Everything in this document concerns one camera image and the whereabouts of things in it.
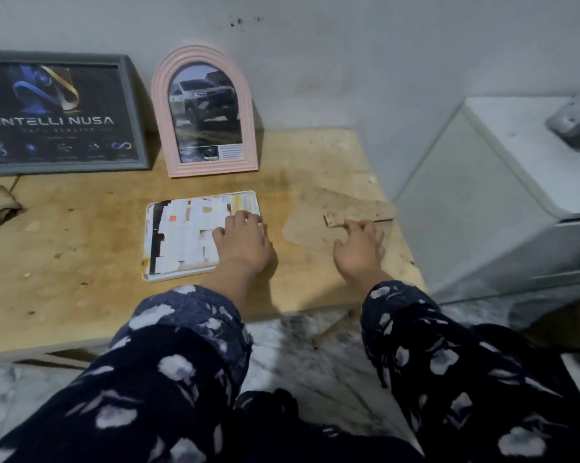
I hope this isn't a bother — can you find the person's right hand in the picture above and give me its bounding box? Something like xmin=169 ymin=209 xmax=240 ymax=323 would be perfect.
xmin=332 ymin=219 xmax=393 ymax=284

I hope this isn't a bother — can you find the person's left hand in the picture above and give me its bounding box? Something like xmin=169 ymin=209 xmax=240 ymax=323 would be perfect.
xmin=212 ymin=210 xmax=274 ymax=278

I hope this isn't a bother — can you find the brown backing board with stand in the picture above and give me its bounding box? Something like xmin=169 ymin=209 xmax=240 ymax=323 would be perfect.
xmin=282 ymin=186 xmax=399 ymax=259

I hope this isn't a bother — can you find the pale paper sheet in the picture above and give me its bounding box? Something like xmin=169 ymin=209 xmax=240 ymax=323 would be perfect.
xmin=147 ymin=193 xmax=261 ymax=275

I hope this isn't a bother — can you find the white picture frame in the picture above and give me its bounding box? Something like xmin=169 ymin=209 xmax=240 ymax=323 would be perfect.
xmin=141 ymin=190 xmax=264 ymax=284

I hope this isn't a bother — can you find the pink arched picture frame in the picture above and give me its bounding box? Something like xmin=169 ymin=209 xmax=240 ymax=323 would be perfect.
xmin=150 ymin=44 xmax=260 ymax=179

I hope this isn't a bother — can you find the grey picture frame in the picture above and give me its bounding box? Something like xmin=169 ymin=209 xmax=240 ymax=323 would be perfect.
xmin=0 ymin=49 xmax=150 ymax=177

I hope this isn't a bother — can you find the person's left forearm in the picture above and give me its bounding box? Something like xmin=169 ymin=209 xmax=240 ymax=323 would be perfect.
xmin=0 ymin=262 xmax=253 ymax=463

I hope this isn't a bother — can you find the person's right forearm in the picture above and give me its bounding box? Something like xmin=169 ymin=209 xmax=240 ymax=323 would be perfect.
xmin=359 ymin=274 xmax=580 ymax=463

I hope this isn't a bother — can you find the person's dark floral dress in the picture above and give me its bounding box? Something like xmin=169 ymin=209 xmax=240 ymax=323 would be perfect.
xmin=231 ymin=388 xmax=416 ymax=463

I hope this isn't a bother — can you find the white cabinet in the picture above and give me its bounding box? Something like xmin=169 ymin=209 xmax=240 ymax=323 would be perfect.
xmin=395 ymin=96 xmax=580 ymax=304

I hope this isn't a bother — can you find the white grey handheld device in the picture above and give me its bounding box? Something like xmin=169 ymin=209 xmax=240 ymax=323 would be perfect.
xmin=545 ymin=89 xmax=580 ymax=162

